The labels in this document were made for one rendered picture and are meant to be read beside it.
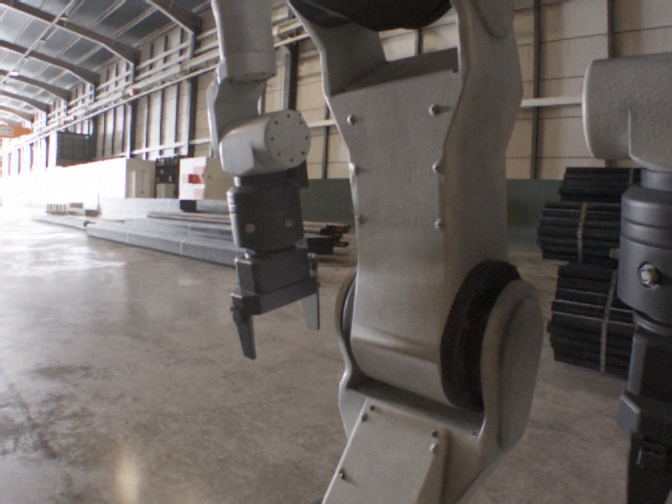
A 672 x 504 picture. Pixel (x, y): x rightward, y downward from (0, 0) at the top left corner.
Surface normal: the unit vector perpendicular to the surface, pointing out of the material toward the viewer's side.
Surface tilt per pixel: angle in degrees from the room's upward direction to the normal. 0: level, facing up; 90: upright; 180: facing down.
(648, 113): 101
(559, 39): 90
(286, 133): 90
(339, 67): 90
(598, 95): 88
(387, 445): 60
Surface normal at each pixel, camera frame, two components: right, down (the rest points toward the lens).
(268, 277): 0.70, 0.10
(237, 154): -0.70, 0.23
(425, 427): -0.59, -0.47
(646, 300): -0.94, 0.17
